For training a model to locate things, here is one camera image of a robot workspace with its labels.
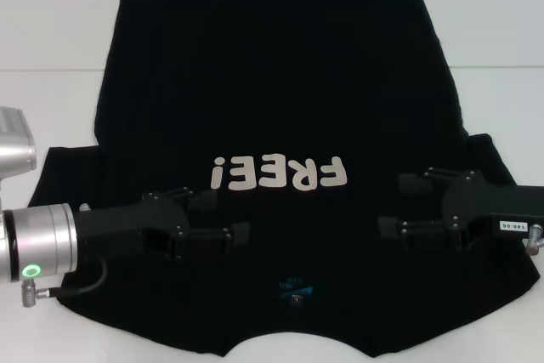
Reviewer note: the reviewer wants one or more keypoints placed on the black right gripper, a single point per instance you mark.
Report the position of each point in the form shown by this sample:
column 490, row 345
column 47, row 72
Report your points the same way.
column 480, row 210

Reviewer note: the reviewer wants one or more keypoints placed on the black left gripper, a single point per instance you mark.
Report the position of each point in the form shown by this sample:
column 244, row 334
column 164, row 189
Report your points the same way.
column 127, row 222

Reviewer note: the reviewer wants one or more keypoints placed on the black shirt with FREE print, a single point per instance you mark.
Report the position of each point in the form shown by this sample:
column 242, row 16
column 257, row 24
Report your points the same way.
column 272, row 82

